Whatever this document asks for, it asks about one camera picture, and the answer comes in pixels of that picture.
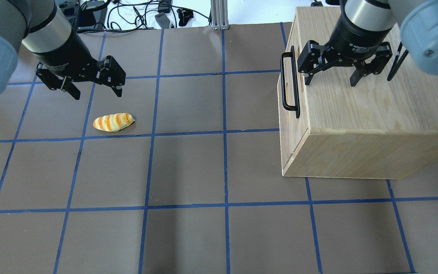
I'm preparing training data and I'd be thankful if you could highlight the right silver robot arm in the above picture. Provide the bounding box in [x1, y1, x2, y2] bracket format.
[297, 0, 438, 87]

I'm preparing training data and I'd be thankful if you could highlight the black metal drawer handle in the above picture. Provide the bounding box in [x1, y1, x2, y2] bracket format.
[280, 46, 301, 119]

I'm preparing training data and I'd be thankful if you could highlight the light wooden drawer cabinet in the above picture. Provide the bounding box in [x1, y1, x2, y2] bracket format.
[278, 6, 438, 179]

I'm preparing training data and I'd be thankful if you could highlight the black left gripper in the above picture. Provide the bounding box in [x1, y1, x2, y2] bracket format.
[35, 32, 126, 100]

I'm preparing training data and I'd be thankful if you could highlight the aluminium frame post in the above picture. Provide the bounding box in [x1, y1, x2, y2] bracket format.
[210, 0, 230, 30]

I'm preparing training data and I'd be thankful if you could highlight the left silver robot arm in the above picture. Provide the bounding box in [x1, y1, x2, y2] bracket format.
[0, 0, 126, 100]

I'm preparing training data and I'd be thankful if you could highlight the striped toy bread loaf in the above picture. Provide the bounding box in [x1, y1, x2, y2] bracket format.
[92, 113, 135, 132]

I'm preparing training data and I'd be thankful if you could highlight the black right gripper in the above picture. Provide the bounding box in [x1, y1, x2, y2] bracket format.
[297, 11, 395, 87]

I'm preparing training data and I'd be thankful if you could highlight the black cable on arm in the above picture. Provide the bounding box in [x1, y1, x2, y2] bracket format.
[387, 42, 409, 82]

